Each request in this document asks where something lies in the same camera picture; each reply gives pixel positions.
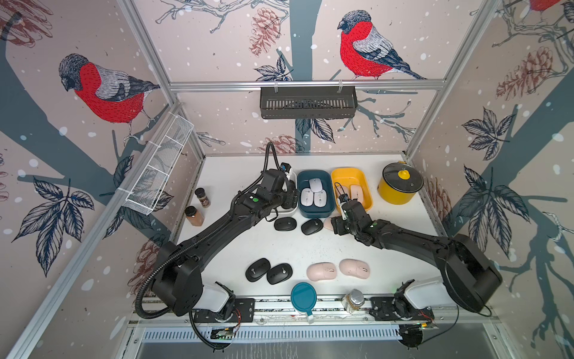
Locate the yellow pot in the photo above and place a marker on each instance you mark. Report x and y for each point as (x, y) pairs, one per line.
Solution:
(392, 196)

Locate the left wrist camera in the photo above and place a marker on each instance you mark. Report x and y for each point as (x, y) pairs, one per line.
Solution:
(285, 168)

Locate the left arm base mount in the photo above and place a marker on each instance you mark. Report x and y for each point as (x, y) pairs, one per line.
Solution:
(219, 304)

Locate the glass lid yellow knob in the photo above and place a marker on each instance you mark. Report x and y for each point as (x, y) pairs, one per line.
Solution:
(402, 177)

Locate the white storage box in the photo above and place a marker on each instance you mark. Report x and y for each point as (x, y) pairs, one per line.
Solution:
(282, 212)

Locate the black mouse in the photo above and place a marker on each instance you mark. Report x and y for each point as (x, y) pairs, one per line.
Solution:
(279, 274)
(257, 270)
(285, 224)
(312, 226)

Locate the white wire mesh shelf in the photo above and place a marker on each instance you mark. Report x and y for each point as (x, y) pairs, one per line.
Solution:
(145, 194)

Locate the yellow storage box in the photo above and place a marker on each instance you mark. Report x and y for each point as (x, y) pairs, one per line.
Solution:
(342, 178)

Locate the white mouse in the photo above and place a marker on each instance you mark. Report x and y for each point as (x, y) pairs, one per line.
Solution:
(320, 198)
(315, 185)
(307, 197)

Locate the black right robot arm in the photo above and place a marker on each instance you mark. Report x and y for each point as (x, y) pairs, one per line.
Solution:
(469, 277)

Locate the spice jar dark lid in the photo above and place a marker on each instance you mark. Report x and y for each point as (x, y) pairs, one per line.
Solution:
(202, 197)

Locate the teal storage box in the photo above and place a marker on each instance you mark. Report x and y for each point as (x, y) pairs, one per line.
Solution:
(303, 182)

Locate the glass jar silver lid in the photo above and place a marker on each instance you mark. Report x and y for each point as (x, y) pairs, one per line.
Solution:
(353, 301)

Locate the spice jar brown contents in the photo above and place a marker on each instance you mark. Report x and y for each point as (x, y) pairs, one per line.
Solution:
(194, 216)

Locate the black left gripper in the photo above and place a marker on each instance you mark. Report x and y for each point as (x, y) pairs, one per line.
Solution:
(291, 200)

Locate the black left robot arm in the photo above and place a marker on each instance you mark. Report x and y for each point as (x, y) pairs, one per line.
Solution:
(175, 283)

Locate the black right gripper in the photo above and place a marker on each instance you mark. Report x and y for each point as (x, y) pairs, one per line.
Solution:
(337, 223)

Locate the pink mouse top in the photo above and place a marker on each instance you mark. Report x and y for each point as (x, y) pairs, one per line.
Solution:
(328, 224)

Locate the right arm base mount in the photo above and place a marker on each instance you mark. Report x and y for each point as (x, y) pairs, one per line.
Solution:
(396, 307)

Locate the black hanging wire basket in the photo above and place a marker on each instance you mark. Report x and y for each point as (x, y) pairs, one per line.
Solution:
(308, 103)

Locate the teal round lid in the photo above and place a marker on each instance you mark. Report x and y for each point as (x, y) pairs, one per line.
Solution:
(303, 299)

